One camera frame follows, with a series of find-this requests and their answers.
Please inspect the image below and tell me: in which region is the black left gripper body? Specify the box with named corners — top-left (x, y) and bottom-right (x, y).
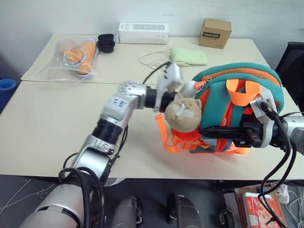
top-left (161, 91), bottom-right (178, 113)

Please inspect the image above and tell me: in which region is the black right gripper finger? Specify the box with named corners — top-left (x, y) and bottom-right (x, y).
top-left (200, 132), bottom-right (246, 140)
top-left (198, 126), bottom-right (246, 134)

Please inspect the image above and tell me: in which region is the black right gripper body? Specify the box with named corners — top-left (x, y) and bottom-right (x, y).
top-left (234, 116), bottom-right (265, 148)

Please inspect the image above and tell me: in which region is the orange and teal backpack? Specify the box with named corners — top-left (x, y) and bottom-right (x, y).
top-left (155, 62), bottom-right (286, 155)

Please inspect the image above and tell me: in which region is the long white box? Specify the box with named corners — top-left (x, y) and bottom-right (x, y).
top-left (118, 21), bottom-right (170, 45)

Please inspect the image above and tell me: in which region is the red printed box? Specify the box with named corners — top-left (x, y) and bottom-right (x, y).
top-left (241, 191), bottom-right (287, 228)

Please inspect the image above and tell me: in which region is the brown cardboard box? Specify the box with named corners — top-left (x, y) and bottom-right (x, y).
top-left (198, 18), bottom-right (232, 50)

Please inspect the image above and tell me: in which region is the beige plush cat charm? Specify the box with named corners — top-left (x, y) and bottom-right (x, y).
top-left (164, 92), bottom-right (203, 133)

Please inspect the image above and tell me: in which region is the light green cloth pouch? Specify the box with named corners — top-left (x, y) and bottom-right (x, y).
top-left (169, 47), bottom-right (209, 66)

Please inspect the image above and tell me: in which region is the black office chair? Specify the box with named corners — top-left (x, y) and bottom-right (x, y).
top-left (274, 41), bottom-right (304, 113)

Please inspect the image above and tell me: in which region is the dark rounded shape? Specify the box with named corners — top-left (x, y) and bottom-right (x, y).
top-left (111, 195), bottom-right (144, 228)
top-left (165, 193), bottom-right (205, 228)

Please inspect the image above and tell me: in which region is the plastic bag of orange slippers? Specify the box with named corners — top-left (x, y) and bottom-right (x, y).
top-left (45, 35), bottom-right (99, 81)

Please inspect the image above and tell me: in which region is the blue bin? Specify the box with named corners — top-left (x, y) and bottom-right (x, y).
top-left (0, 78), bottom-right (18, 114)

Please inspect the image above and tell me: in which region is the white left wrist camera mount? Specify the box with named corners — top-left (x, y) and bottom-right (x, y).
top-left (153, 62), bottom-right (184, 113)

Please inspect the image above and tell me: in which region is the black left wrist camera cable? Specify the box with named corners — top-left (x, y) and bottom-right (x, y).
top-left (142, 61), bottom-right (172, 85)

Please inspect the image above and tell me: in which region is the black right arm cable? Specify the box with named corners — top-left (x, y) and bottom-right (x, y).
top-left (257, 99), bottom-right (298, 228)

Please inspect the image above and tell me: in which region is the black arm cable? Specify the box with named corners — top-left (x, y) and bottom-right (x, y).
top-left (57, 127), bottom-right (129, 228)
top-left (257, 99), bottom-right (298, 228)

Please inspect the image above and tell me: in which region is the white cord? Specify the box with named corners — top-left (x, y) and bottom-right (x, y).
top-left (138, 50), bottom-right (191, 69)

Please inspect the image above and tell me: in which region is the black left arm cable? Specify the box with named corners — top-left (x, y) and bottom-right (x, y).
top-left (57, 127), bottom-right (129, 228)

